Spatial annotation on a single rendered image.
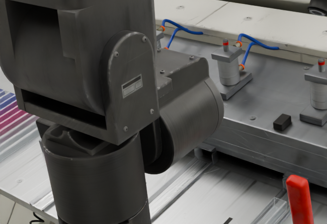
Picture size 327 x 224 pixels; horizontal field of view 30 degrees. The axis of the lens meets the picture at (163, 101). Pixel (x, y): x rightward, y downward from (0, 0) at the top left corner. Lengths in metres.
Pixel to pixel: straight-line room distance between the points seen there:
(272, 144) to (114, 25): 0.33
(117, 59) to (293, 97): 0.37
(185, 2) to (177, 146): 0.49
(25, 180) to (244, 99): 0.26
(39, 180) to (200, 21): 0.28
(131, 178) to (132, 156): 0.01
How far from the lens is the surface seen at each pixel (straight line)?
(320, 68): 0.59
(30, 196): 0.68
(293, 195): 0.47
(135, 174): 0.36
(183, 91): 0.39
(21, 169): 0.73
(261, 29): 0.75
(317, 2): 0.53
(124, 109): 0.31
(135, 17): 0.32
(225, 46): 0.65
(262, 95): 0.65
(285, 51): 0.71
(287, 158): 0.60
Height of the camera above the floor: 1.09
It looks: 4 degrees up
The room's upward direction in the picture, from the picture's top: 19 degrees clockwise
